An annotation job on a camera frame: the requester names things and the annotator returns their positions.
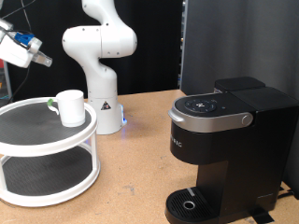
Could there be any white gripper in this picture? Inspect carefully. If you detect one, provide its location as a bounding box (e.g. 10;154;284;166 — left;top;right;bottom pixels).
0;31;53;69

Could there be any white mug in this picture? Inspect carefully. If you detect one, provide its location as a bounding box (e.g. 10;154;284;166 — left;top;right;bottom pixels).
47;89;87;128

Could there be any black Keurig coffee machine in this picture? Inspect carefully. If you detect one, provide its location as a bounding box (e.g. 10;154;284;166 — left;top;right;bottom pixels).
164;77;299;224

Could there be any white two-tier turntable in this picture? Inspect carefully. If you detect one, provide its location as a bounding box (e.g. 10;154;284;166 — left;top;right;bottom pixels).
0;96;101;208

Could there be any black curtain backdrop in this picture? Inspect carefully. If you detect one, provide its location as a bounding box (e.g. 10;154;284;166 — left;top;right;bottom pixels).
0;0;183;101

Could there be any grey partition panel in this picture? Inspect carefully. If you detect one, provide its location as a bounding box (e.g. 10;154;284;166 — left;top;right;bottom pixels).
179;0;299;200

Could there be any black drip tray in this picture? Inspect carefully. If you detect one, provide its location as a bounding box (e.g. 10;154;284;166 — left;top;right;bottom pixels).
164;186;219;224

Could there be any black tape strip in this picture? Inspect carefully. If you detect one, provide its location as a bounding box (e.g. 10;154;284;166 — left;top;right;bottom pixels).
249;208;275;223

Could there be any thin black hanging cable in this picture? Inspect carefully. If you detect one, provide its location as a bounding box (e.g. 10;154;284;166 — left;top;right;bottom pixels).
7;66;31;102

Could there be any grey metal rack post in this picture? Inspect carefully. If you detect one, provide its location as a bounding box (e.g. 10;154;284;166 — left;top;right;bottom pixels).
2;60;13;101

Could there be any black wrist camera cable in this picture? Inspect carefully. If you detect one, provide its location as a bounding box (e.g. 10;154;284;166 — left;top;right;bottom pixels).
0;0;36;34

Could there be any black machine power cable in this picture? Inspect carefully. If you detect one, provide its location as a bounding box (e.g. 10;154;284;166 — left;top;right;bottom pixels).
277;188;295;200

